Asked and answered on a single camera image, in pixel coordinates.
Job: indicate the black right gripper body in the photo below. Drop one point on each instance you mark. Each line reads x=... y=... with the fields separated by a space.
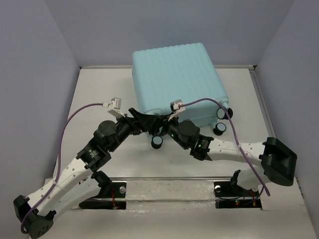
x=169 y=126

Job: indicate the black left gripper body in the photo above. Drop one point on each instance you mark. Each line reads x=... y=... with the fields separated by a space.
x=125 y=127

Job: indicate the light blue hard-shell suitcase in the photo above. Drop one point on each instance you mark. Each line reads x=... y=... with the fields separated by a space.
x=182 y=72

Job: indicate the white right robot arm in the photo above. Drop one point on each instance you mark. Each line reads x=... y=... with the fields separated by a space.
x=269 y=161

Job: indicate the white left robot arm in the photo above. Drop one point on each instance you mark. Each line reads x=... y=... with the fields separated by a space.
x=82 y=178

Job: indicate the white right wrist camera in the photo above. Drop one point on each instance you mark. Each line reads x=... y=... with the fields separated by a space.
x=176 y=109

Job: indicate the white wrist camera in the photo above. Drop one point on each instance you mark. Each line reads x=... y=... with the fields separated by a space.
x=114 y=107
x=176 y=109

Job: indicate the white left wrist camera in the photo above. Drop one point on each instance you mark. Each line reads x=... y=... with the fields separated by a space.
x=114 y=107

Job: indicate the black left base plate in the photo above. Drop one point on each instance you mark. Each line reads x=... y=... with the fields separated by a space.
x=108 y=198

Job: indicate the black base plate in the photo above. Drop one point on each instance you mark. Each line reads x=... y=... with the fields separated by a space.
x=108 y=198
x=235 y=197

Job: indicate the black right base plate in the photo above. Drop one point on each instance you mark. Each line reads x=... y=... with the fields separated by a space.
x=235 y=197

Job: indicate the aluminium table rail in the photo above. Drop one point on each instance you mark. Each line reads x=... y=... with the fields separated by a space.
x=262 y=103

